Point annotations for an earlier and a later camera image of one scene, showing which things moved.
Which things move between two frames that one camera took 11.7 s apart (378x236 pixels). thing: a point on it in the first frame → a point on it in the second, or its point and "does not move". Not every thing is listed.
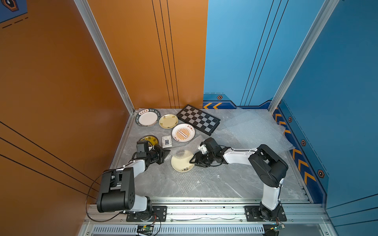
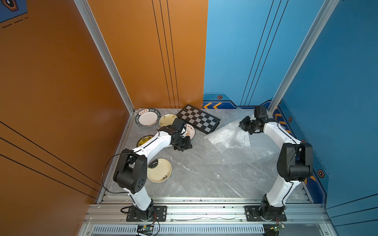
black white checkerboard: x=198 y=119 does not move
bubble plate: x=180 y=162 → x=159 y=170
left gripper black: x=162 y=154 → x=187 y=145
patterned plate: x=147 y=117 does not move
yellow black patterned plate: x=151 y=140 does not move
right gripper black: x=198 y=159 → x=242 y=124
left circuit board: x=145 y=229 does not move
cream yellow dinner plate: x=168 y=121 does not move
